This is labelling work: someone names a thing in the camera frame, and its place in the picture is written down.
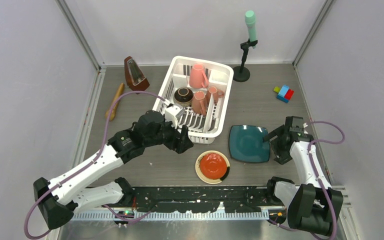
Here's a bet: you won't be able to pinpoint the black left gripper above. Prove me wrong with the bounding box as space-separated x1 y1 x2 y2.
144 115 194 154

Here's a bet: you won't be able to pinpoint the teal square plate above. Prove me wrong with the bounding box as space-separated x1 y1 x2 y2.
228 124 271 164

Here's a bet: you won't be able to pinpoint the black patterned ceramic bowl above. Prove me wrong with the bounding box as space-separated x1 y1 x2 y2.
173 87 194 108

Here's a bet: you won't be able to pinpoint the white plastic dish rack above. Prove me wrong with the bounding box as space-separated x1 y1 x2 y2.
158 56 234 144

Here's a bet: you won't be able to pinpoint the small pink cup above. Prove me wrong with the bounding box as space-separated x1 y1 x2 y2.
206 86 225 104

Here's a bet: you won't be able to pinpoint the large pink mug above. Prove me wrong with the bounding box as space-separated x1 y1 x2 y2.
189 63 209 89

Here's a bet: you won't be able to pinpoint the white round plate with lettering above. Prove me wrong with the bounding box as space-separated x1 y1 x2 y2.
202 95 216 134

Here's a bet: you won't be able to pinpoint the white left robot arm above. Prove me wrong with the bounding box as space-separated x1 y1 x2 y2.
33 110 194 230

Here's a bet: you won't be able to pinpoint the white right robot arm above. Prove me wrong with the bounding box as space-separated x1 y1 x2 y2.
263 116 344 240

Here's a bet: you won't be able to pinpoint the red and cream saucer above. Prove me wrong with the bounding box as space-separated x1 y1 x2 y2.
195 150 231 185

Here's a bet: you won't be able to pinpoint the colourful toy blocks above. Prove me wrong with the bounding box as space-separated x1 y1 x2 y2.
273 85 295 103

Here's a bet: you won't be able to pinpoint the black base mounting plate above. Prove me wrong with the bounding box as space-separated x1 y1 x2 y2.
114 185 299 215

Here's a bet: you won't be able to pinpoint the black microphone stand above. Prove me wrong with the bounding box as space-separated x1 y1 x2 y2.
233 39 258 83

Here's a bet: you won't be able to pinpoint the brown wooden metronome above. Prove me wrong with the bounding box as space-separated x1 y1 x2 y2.
124 56 150 91

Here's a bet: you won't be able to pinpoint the wooden pestle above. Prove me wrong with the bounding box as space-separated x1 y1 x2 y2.
105 83 125 122

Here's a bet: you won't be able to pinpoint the mint green microphone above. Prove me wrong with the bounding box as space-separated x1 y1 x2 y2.
244 10 257 42

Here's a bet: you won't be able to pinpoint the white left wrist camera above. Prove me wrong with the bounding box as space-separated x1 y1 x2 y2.
163 103 185 128

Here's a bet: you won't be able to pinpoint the slotted white cable duct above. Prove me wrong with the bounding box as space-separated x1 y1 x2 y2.
71 209 270 221

